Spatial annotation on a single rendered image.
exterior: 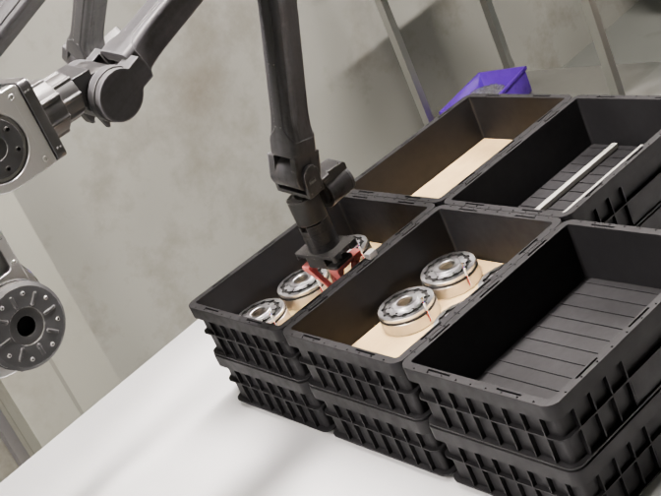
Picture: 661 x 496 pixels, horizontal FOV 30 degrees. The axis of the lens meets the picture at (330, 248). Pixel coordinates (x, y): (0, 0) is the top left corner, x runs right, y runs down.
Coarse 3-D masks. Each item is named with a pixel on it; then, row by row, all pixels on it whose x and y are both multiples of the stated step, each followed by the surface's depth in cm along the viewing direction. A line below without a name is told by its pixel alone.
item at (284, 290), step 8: (296, 272) 236; (320, 272) 232; (288, 280) 234; (312, 280) 230; (280, 288) 232; (288, 288) 231; (296, 288) 229; (304, 288) 228; (312, 288) 227; (280, 296) 230; (288, 296) 228; (296, 296) 227
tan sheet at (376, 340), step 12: (480, 264) 216; (492, 264) 214; (444, 300) 210; (456, 300) 208; (432, 324) 205; (372, 336) 209; (384, 336) 208; (408, 336) 205; (420, 336) 203; (372, 348) 206; (384, 348) 204; (396, 348) 202
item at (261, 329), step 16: (416, 208) 224; (432, 208) 220; (272, 240) 235; (256, 256) 232; (352, 272) 210; (208, 288) 228; (192, 304) 225; (208, 320) 221; (224, 320) 215; (240, 320) 211; (256, 320) 209; (288, 320) 204; (272, 336) 204
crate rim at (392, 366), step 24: (432, 216) 218; (480, 216) 211; (504, 216) 206; (528, 216) 202; (336, 288) 207; (480, 288) 188; (312, 312) 204; (456, 312) 184; (288, 336) 200; (312, 336) 196; (360, 360) 186; (384, 360) 181
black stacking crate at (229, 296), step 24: (336, 216) 243; (360, 216) 240; (384, 216) 233; (408, 216) 227; (288, 240) 236; (384, 240) 238; (264, 264) 233; (288, 264) 237; (240, 288) 231; (264, 288) 234; (240, 312) 231; (216, 336) 223; (240, 336) 217; (240, 360) 222; (264, 360) 214; (288, 360) 208
